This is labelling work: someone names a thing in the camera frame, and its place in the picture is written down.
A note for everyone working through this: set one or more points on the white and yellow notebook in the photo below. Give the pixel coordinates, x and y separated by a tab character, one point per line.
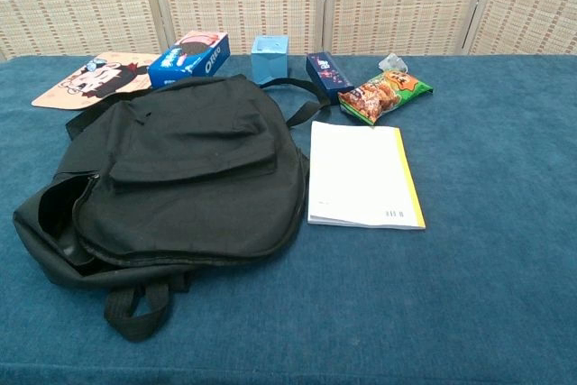
356	173

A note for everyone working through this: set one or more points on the black fabric backpack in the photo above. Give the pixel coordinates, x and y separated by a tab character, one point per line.
180	177

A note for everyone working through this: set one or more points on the dark blue slim box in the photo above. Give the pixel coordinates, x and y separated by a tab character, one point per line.
326	74

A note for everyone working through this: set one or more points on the light blue small box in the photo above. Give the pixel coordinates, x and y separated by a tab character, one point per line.
270	60

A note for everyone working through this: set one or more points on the green orange snack bag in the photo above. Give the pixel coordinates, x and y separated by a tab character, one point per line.
383	92

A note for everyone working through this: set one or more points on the blue Oreo cookie box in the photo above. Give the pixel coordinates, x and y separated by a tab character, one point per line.
194	60

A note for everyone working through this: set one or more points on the crumpled clear plastic wrapper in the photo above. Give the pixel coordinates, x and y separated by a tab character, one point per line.
393	62

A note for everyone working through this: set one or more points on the blue table cloth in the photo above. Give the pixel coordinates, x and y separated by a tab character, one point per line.
451	268

